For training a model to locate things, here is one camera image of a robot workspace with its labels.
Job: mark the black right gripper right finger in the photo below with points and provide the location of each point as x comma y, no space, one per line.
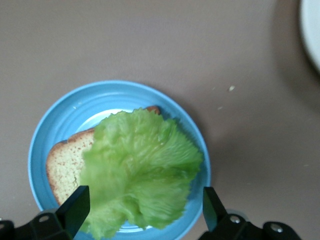
217,220

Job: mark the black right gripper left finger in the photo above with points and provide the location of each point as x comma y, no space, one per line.
70,215

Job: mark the toasted brown bread slice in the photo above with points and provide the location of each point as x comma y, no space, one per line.
65,165

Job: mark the green lettuce leaf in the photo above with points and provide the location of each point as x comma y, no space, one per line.
140,162

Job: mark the blue round plate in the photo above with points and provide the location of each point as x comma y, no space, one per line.
62,112

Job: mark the beige round plate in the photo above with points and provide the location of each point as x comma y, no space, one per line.
312,32

